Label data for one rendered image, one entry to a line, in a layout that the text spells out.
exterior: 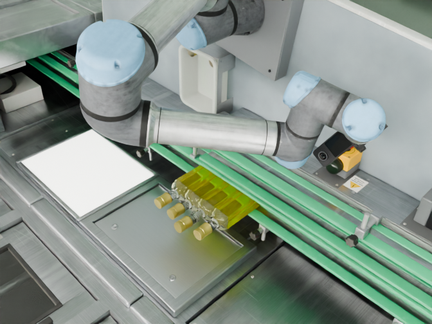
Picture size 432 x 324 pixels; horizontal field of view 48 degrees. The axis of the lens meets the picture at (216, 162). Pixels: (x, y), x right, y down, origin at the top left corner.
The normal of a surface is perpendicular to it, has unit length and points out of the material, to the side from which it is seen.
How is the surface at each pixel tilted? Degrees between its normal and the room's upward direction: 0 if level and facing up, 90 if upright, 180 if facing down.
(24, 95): 90
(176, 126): 62
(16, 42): 90
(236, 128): 71
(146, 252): 90
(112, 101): 57
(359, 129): 46
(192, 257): 90
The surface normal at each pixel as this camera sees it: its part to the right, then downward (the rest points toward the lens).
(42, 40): 0.70, 0.45
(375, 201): 0.03, -0.78
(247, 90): -0.71, 0.43
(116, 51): 0.11, -0.54
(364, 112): -0.24, -0.02
